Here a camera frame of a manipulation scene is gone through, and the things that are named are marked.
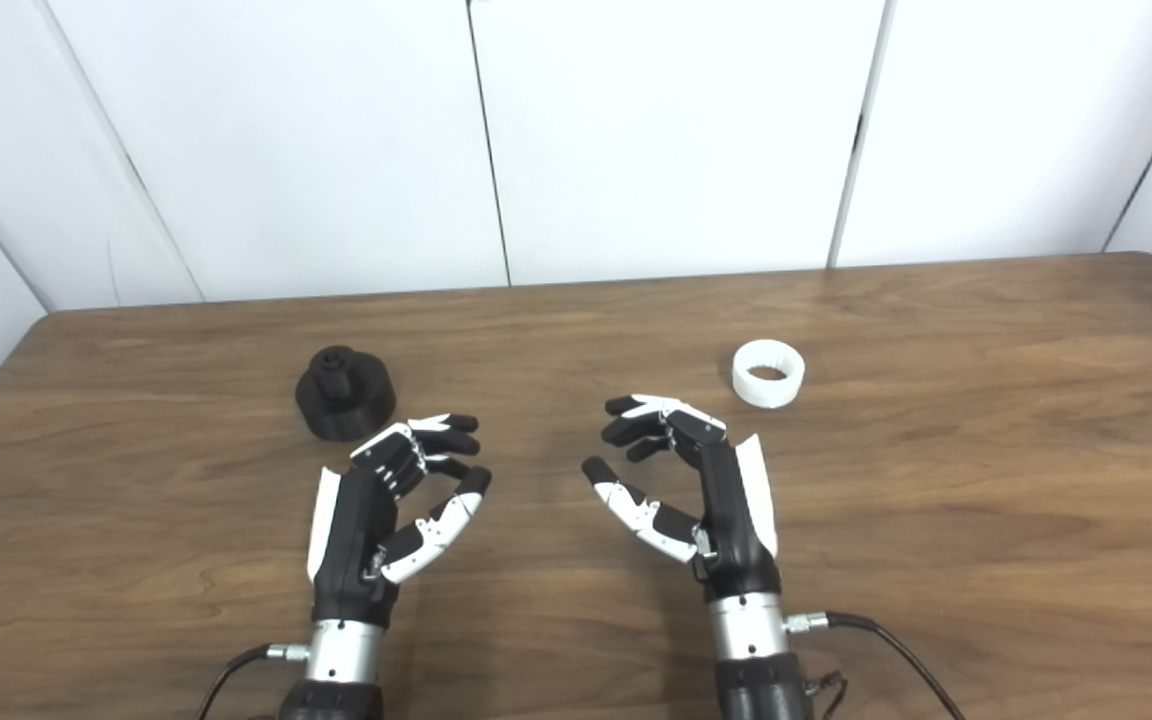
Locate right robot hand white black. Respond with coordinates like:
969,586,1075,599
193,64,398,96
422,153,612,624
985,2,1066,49
581,393,785,605

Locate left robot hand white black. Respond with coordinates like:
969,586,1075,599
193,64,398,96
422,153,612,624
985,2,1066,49
306,412,493,630

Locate round black part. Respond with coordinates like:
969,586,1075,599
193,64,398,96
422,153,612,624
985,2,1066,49
295,345,398,442

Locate white toothed ring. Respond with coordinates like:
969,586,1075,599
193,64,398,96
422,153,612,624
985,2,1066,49
731,339,807,410

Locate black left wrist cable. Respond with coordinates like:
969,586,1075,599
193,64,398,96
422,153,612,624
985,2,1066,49
198,643,311,720

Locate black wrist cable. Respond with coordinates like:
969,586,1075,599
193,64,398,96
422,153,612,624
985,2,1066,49
784,610,967,720
198,643,311,720

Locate thin right wrist wire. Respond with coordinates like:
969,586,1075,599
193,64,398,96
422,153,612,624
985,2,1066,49
804,670,849,720

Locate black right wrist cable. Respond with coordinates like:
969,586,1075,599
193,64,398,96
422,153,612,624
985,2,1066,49
784,610,967,720

